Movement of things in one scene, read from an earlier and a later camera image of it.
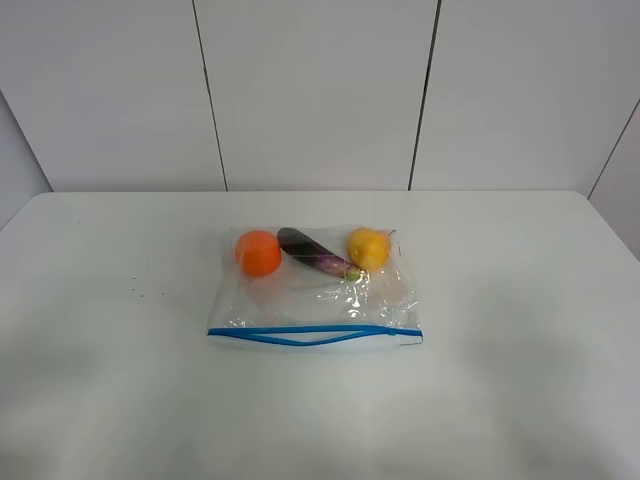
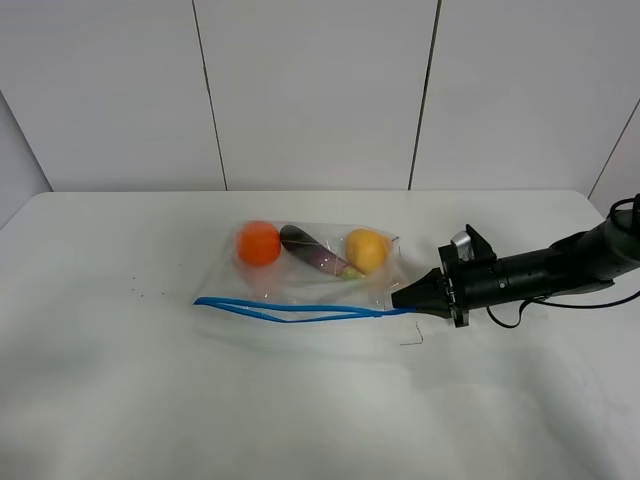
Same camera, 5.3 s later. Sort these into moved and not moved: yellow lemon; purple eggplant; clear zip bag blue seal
Moved: clear zip bag blue seal
Not moved: yellow lemon; purple eggplant
